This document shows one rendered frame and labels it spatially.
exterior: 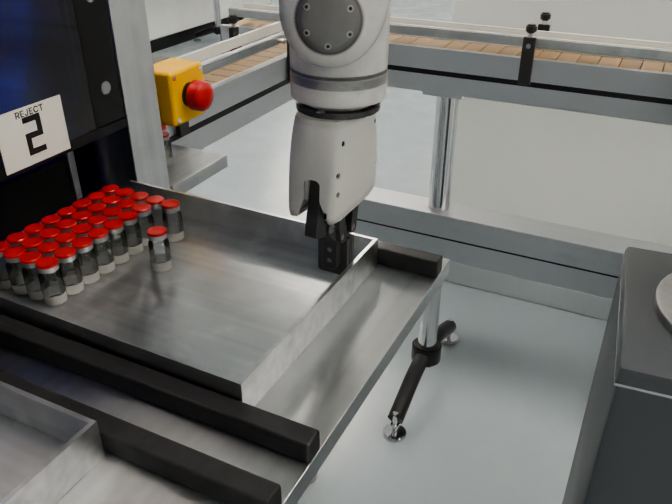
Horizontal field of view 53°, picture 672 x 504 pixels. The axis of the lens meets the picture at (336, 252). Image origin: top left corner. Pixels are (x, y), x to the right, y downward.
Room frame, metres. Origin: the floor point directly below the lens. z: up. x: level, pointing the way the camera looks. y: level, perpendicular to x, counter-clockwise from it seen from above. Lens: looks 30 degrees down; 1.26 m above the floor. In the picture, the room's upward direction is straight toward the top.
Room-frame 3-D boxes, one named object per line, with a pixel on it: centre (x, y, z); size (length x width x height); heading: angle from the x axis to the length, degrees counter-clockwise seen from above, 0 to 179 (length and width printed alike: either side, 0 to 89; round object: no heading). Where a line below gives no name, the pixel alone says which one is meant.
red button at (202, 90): (0.87, 0.19, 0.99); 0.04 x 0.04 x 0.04; 64
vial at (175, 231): (0.69, 0.19, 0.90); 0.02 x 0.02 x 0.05
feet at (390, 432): (1.45, -0.25, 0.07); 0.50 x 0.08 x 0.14; 154
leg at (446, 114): (1.45, -0.25, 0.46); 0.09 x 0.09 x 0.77; 64
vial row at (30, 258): (0.64, 0.26, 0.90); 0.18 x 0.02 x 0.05; 153
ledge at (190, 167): (0.93, 0.26, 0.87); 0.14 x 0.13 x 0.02; 64
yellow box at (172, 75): (0.90, 0.23, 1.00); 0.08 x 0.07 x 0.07; 64
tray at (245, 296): (0.59, 0.17, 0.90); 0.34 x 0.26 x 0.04; 63
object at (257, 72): (1.21, 0.23, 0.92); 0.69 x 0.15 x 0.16; 154
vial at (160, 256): (0.62, 0.19, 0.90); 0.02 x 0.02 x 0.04
